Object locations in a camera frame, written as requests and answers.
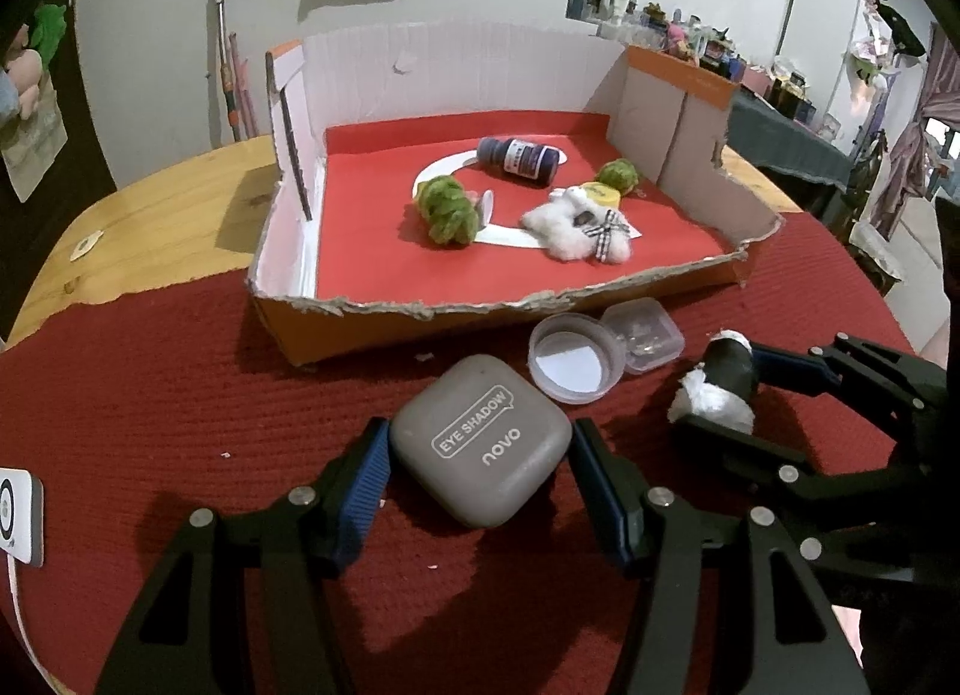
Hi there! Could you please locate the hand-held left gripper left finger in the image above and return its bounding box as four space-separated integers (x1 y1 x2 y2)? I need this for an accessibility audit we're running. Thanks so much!
94 417 391 695

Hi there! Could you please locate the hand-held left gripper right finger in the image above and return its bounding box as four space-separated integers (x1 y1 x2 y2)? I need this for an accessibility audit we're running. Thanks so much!
571 417 875 695

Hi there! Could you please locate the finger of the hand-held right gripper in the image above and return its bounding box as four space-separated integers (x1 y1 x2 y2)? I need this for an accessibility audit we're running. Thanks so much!
746 333 950 441
675 416 925 538

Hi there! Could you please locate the black roll with white fluff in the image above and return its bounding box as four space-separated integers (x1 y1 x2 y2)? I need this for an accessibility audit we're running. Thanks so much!
670 329 757 434

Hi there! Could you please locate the grey eye shadow case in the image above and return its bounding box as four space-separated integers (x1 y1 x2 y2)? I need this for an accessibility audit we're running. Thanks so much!
390 355 575 529

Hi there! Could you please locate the cardboard box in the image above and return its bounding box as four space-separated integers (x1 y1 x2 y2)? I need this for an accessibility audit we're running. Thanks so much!
246 20 785 366

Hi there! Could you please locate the white fluffy toy plaid bow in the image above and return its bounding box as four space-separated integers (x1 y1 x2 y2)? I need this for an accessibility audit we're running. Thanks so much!
521 186 635 265

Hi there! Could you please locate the green fuzzy ball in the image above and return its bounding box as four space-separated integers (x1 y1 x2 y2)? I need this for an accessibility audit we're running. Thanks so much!
595 159 642 197
416 174 481 248

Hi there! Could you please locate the round clear container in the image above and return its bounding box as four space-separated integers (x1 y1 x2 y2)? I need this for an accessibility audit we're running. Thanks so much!
527 312 627 405

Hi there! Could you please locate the small square clear box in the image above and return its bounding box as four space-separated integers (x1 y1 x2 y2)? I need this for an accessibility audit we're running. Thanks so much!
600 299 685 374

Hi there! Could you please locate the red table mat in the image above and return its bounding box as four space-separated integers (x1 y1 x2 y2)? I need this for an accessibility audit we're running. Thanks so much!
0 211 923 695

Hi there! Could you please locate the dark cloth side table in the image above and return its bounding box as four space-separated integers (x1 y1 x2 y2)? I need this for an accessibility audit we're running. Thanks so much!
727 88 856 216

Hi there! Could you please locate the pink curtain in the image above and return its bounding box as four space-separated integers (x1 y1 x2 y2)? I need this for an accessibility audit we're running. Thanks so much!
870 95 960 216

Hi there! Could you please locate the row of cosmetics bottles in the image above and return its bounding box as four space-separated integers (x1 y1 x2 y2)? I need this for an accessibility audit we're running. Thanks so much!
600 1 841 134

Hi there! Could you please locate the dark blue bottle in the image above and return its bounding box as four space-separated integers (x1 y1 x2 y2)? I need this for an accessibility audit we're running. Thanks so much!
476 135 563 188

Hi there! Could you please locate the small white device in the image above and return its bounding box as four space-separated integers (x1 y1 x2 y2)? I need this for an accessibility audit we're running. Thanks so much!
0 468 46 566

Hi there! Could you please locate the thin red stick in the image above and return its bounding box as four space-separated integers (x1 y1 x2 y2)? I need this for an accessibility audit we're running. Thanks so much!
229 31 250 140

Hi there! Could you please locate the metal pole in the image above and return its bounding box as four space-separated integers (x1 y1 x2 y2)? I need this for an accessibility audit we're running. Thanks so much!
212 0 241 142

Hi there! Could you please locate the peach plush toy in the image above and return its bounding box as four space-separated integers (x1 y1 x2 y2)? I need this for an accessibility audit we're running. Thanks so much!
0 46 42 119

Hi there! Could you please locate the green plush toy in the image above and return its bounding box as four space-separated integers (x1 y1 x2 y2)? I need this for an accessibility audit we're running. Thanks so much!
30 4 70 74

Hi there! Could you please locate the dark metal frame rack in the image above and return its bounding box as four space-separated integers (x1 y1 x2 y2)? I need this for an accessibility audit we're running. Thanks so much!
776 0 931 142

